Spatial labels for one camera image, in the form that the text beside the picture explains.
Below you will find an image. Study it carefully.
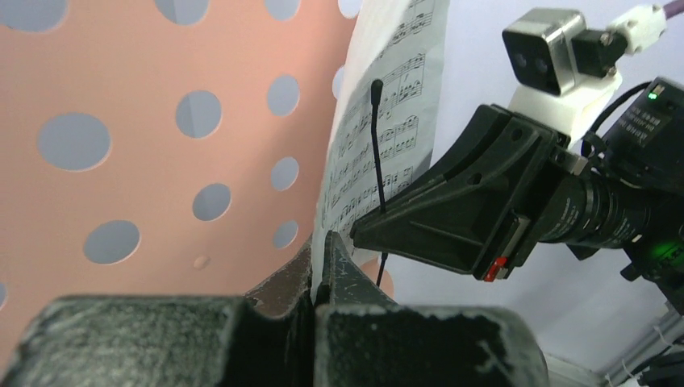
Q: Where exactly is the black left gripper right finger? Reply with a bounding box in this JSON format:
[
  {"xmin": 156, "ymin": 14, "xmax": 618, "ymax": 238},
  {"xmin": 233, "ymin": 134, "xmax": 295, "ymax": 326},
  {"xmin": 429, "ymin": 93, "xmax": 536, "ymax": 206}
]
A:
[{"xmin": 315, "ymin": 231, "xmax": 550, "ymax": 387}]

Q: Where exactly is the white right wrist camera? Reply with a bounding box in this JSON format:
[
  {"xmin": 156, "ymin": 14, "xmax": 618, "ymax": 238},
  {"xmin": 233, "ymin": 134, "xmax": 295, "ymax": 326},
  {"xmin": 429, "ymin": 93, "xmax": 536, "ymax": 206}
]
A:
[{"xmin": 502, "ymin": 4, "xmax": 670, "ymax": 144}]

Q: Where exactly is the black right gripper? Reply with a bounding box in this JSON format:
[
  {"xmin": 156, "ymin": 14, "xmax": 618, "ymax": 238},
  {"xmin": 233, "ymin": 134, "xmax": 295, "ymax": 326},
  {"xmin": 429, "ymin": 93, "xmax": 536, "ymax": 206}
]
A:
[{"xmin": 350, "ymin": 105, "xmax": 586, "ymax": 282}]

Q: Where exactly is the pink perforated music stand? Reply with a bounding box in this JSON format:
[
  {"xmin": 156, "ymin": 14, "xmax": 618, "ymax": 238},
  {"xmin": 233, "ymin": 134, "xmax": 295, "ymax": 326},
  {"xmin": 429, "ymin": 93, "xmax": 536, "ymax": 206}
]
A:
[{"xmin": 1, "ymin": 1, "xmax": 359, "ymax": 364}]

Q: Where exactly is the aluminium rail right edge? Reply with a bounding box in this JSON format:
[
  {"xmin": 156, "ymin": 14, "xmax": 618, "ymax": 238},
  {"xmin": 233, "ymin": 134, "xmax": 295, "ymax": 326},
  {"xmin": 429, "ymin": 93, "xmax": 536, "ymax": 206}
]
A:
[{"xmin": 599, "ymin": 302, "xmax": 683, "ymax": 386}]

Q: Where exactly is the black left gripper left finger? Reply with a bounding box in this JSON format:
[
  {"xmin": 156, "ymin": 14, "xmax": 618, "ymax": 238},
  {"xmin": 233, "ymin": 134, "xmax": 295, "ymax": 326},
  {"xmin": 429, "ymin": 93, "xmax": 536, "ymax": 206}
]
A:
[{"xmin": 1, "ymin": 244, "xmax": 312, "ymax": 386}]

